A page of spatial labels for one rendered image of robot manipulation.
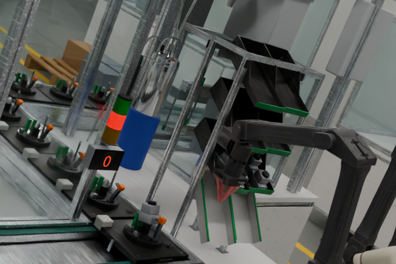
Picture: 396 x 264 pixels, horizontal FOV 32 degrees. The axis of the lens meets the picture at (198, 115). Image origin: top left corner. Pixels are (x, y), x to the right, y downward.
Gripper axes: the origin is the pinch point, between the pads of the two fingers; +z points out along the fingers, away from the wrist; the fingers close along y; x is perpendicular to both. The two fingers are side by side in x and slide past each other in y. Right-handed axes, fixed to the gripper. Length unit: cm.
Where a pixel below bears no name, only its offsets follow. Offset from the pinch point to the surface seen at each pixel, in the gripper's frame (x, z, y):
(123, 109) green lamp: -29.5, -14.5, 25.0
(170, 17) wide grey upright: -127, -31, -73
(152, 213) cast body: -18.7, 16.3, 5.9
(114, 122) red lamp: -30.1, -9.6, 25.9
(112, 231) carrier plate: -23.9, 26.3, 14.6
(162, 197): -66, 38, -51
